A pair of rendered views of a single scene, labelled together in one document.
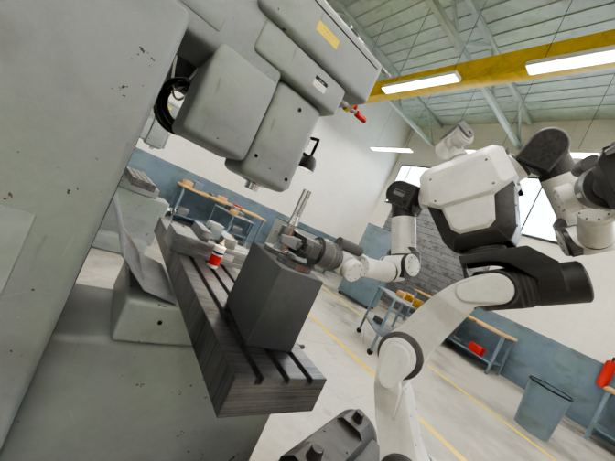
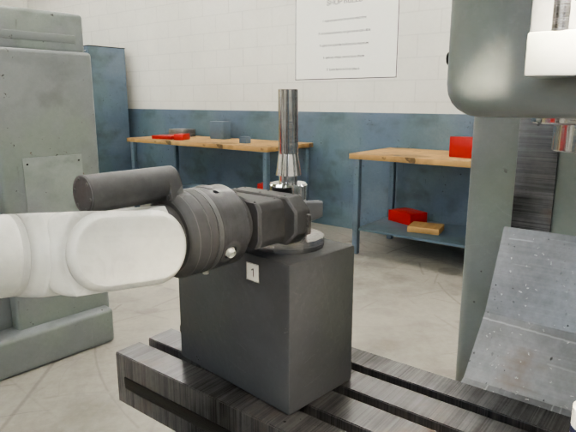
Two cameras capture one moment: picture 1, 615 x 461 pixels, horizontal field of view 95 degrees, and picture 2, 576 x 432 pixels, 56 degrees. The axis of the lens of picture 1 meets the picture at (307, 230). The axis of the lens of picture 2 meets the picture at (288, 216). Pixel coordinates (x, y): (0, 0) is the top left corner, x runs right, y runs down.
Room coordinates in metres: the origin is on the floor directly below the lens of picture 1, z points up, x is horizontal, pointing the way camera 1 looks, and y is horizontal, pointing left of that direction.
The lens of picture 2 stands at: (1.40, -0.13, 1.32)
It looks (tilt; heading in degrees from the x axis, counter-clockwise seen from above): 12 degrees down; 164
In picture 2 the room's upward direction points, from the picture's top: straight up
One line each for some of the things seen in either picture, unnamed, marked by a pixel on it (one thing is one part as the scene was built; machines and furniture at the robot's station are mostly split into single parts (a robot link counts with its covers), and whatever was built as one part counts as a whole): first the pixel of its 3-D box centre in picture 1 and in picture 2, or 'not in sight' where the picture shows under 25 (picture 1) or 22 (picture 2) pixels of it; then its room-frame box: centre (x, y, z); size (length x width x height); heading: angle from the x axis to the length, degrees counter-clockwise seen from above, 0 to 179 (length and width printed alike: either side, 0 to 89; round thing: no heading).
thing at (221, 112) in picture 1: (221, 108); not in sight; (0.89, 0.41, 1.47); 0.24 x 0.19 x 0.26; 36
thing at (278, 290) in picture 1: (271, 290); (261, 299); (0.73, 0.02, 1.06); 0.22 x 0.12 x 0.20; 30
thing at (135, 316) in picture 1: (197, 305); not in sight; (1.01, 0.25, 0.82); 0.50 x 0.35 x 0.12; 126
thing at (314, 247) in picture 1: (310, 250); (234, 223); (0.82, -0.03, 1.19); 0.13 x 0.12 x 0.10; 33
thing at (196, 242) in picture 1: (214, 244); not in sight; (1.16, 0.33, 1.01); 0.35 x 0.15 x 0.11; 128
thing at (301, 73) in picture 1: (287, 78); not in sight; (0.98, 0.28, 1.68); 0.34 x 0.24 x 0.10; 126
